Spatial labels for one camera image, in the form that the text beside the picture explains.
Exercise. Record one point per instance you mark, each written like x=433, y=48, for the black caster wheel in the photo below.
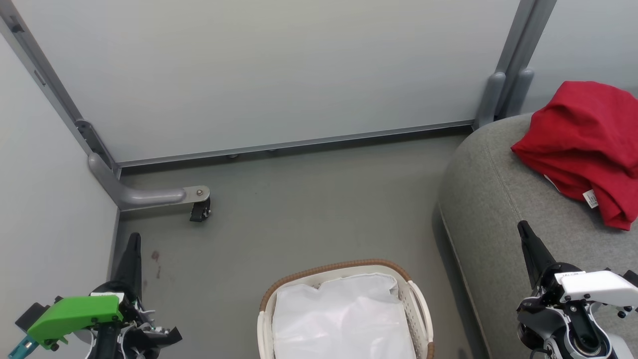
x=200, y=210

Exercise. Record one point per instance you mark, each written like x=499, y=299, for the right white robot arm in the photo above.
x=620, y=349

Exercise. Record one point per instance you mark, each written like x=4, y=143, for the white basket liner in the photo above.
x=344, y=319

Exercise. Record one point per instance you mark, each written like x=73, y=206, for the white laundry basket brown rim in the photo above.
x=344, y=267

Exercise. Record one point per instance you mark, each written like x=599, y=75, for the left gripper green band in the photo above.
x=75, y=314

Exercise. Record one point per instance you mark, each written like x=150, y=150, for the grey fabric sofa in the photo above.
x=498, y=209

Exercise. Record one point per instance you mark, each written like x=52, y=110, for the grey partition corner post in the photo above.
x=523, y=45

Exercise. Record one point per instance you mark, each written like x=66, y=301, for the rounded grey post foot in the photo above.
x=521, y=89
x=491, y=99

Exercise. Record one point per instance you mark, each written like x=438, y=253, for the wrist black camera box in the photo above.
x=630, y=277
x=32, y=315

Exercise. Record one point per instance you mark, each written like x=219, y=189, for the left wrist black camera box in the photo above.
x=32, y=315

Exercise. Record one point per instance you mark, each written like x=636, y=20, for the slanted grey partition post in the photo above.
x=50, y=85

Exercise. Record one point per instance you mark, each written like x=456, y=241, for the grey partition foot bar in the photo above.
x=144, y=197

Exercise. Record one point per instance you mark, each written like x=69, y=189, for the red garment with white trim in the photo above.
x=583, y=124

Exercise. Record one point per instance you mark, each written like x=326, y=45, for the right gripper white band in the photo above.
x=593, y=286

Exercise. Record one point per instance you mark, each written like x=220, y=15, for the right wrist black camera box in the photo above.
x=630, y=277

